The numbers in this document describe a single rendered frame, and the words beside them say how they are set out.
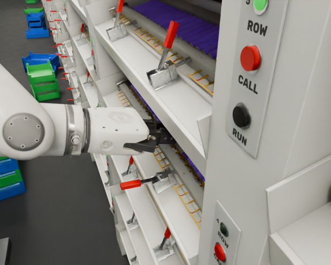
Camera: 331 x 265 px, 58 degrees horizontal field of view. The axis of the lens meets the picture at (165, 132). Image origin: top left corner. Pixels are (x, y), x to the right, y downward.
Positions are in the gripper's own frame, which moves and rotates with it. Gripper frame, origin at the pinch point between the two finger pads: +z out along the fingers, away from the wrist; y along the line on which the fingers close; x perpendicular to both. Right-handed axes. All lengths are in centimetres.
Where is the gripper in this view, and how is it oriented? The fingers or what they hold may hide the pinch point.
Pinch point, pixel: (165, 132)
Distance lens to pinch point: 56.7
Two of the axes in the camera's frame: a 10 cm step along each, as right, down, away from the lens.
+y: -3.7, -5.0, 7.8
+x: -2.4, 8.7, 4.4
